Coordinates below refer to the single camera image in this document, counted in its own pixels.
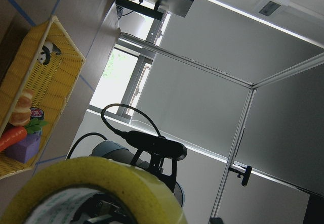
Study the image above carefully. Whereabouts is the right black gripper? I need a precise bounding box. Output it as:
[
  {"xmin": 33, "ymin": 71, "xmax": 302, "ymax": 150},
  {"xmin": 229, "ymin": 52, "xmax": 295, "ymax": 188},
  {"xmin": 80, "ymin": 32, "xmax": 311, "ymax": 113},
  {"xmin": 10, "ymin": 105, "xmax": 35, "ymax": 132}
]
[{"xmin": 70, "ymin": 193, "xmax": 134, "ymax": 223}]

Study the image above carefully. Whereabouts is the yellow tape roll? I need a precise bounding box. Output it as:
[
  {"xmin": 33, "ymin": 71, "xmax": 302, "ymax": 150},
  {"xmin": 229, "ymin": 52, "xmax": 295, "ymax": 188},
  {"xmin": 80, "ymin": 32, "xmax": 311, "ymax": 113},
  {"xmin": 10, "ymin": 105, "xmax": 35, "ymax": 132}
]
[{"xmin": 1, "ymin": 157, "xmax": 187, "ymax": 223}]

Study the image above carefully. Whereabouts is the purple foam block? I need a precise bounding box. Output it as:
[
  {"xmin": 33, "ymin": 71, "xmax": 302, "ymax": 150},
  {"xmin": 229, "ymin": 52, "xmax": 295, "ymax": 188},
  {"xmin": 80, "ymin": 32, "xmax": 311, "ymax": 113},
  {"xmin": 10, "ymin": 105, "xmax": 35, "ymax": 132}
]
[{"xmin": 5, "ymin": 134, "xmax": 41, "ymax": 163}]

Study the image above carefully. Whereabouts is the orange toy carrot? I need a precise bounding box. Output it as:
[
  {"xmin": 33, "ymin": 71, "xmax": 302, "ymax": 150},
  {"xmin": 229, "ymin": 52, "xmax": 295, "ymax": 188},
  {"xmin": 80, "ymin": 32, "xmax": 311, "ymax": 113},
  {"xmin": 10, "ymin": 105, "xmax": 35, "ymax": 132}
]
[{"xmin": 1, "ymin": 118, "xmax": 49, "ymax": 151}]

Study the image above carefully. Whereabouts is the toy croissant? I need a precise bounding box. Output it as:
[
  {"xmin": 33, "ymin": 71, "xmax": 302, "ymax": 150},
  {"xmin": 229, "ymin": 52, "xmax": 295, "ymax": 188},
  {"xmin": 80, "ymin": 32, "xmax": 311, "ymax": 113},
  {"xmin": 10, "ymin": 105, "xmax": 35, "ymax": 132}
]
[{"xmin": 9, "ymin": 89, "xmax": 34, "ymax": 126}]

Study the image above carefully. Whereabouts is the panda figurine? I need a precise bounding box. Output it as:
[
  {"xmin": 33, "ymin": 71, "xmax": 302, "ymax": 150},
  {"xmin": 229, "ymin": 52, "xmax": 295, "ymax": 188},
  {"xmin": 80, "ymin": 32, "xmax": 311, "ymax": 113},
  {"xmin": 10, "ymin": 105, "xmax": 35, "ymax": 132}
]
[{"xmin": 37, "ymin": 40, "xmax": 61, "ymax": 65}]

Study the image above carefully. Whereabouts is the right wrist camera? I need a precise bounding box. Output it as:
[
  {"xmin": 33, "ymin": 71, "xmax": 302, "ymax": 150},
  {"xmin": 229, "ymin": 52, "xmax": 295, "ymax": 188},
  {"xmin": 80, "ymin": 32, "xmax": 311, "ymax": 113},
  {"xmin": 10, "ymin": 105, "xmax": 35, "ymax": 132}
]
[{"xmin": 121, "ymin": 130, "xmax": 187, "ymax": 191}]

